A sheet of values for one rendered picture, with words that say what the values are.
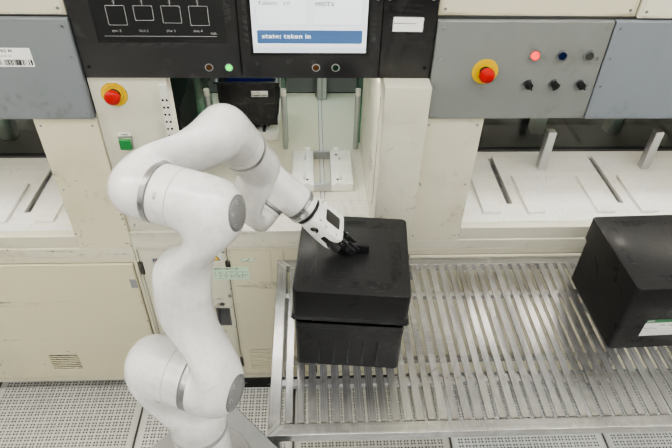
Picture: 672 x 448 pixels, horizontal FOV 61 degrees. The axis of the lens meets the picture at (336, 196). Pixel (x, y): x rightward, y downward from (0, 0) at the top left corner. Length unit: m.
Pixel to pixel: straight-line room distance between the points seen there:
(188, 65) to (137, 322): 1.05
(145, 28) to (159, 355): 0.78
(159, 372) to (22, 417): 1.57
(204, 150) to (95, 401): 1.77
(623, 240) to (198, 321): 1.20
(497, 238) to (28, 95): 1.44
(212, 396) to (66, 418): 1.54
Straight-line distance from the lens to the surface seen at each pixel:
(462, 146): 1.66
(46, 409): 2.64
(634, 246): 1.77
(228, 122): 0.97
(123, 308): 2.16
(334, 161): 2.04
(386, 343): 1.52
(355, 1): 1.42
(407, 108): 1.50
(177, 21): 1.46
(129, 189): 0.92
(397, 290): 1.39
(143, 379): 1.15
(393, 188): 1.64
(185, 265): 0.93
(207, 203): 0.86
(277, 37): 1.45
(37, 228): 2.04
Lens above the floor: 2.08
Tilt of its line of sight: 39 degrees down
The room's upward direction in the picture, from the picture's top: 2 degrees clockwise
